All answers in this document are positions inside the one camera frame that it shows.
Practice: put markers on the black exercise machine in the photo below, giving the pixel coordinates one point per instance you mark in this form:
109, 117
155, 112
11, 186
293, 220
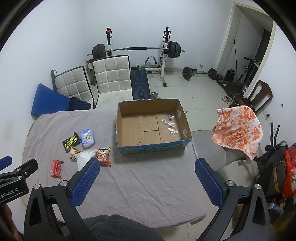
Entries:
272, 168

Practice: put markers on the orange white patterned cloth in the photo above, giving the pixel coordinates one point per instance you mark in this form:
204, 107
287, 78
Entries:
238, 128

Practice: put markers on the blue cartoon dog packet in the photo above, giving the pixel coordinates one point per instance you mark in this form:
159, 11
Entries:
87, 139

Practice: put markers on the brown wooden chair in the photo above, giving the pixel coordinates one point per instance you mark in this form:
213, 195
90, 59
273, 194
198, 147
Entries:
259, 98

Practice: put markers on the red plastic bag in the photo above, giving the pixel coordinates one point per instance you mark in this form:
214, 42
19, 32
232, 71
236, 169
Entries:
288, 190

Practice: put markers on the white frosted zip bag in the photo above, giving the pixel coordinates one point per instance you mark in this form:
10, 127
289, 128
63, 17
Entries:
83, 157

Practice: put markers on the white barbell rack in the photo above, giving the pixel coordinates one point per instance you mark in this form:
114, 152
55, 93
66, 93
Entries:
162, 59

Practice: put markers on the dark navy cloth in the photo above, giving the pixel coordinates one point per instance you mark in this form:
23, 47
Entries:
77, 104

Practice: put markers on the grey round chair seat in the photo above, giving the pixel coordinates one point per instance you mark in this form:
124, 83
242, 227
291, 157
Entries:
224, 160

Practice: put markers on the black yellow snack packet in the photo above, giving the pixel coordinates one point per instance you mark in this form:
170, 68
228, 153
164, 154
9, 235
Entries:
72, 141

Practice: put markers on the blue cushion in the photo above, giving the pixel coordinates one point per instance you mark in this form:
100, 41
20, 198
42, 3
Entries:
48, 101

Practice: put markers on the red floral snack packet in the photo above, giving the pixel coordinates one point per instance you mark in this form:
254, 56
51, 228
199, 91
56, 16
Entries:
56, 168

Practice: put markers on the open cardboard box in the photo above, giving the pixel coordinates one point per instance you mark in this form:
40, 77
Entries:
151, 125

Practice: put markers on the white quilted chair left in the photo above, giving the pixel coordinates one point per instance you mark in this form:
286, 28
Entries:
73, 83

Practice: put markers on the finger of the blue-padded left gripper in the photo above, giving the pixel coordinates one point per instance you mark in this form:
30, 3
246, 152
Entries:
5, 162
27, 168

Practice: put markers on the barbell on floor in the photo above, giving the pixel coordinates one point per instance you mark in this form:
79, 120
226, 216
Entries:
187, 73

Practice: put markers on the white quilted chair right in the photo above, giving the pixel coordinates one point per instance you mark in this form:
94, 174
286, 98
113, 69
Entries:
113, 80

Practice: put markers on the black blue weight bench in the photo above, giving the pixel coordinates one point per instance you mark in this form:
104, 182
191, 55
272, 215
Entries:
140, 84

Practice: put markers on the barbell on rack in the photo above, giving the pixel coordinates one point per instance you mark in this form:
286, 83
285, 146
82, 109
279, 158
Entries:
173, 50

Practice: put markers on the chrome dumbbell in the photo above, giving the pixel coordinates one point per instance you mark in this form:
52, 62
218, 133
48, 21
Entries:
154, 95

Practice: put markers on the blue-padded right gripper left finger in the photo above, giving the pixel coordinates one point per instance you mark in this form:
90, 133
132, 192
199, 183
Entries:
82, 181

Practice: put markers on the white quilted chair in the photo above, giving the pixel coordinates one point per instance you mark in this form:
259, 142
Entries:
113, 80
73, 83

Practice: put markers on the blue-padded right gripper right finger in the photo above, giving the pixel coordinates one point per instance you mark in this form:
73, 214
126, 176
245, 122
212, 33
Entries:
212, 182

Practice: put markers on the orange panda snack packet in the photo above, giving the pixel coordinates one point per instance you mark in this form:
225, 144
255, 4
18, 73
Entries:
102, 155

